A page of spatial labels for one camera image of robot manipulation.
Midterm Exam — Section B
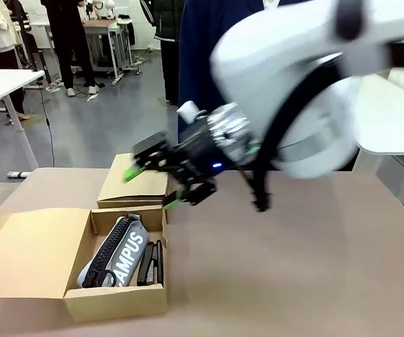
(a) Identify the white table with white legs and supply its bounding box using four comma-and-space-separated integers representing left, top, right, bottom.
0, 69, 46, 169

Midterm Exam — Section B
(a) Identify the white height adjustable desk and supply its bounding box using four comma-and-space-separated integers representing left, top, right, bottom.
81, 19, 135, 86

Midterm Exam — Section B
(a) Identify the bystander in dark striped jacket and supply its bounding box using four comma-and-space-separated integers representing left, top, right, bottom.
139, 0, 182, 105

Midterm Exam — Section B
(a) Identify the person in blue jacket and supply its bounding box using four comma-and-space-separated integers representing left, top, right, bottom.
177, 0, 294, 136

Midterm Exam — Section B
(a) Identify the black stapler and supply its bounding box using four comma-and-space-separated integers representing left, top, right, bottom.
137, 239, 165, 286

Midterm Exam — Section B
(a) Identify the grey CAMPUS pouch black zipper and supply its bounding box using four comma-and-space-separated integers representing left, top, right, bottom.
77, 215, 150, 289

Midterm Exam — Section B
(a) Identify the brown cardboard box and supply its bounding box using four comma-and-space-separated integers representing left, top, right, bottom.
96, 153, 170, 211
0, 206, 170, 324

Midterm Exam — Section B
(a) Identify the black floor cable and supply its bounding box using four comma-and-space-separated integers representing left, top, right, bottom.
40, 84, 56, 169

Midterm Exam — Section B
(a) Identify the bystander in black clothes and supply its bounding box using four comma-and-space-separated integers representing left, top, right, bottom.
40, 0, 100, 98

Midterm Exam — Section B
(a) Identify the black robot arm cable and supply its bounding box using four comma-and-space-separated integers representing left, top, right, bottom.
238, 52, 345, 213

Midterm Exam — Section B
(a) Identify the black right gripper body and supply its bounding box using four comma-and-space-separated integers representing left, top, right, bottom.
168, 117, 226, 184

